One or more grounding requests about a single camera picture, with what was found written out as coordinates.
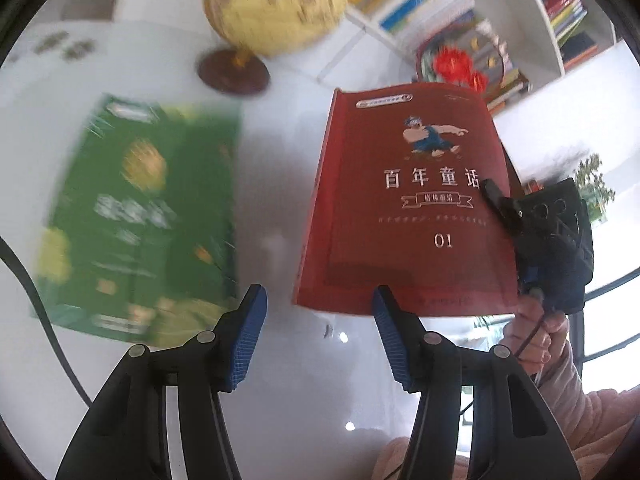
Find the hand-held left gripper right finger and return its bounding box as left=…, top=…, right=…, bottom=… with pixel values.
left=371, top=284, right=582, bottom=480

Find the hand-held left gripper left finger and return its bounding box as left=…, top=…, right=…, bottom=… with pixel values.
left=54, top=283, right=269, bottom=480

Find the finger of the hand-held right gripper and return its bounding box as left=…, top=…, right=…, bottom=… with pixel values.
left=480, top=178, right=524, bottom=234

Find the dark red fairy tale book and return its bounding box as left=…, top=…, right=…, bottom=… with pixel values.
left=292, top=87, right=521, bottom=318

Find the green book with yellow flowers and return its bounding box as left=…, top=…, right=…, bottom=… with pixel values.
left=32, top=94, right=241, bottom=348

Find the person's right forearm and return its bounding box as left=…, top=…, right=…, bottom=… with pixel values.
left=537, top=340, right=638, bottom=461

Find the row of colourful shelved books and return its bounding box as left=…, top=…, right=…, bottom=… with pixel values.
left=537, top=0, right=601, bottom=73
left=345, top=0, right=531, bottom=113

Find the person's right hand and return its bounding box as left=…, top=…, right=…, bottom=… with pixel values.
left=501, top=291, right=572, bottom=377

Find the brown wooden cabinet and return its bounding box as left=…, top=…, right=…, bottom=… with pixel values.
left=502, top=147, right=526, bottom=198

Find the person's pink clothing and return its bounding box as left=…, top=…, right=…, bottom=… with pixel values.
left=372, top=435, right=481, bottom=480

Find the round embroidered flower fan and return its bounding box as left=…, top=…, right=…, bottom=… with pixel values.
left=415, top=25, right=516, bottom=96

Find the yellow desk globe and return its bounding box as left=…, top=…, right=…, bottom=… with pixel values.
left=196, top=0, right=348, bottom=97

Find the black cable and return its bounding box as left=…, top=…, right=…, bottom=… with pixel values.
left=0, top=237, right=94, bottom=406

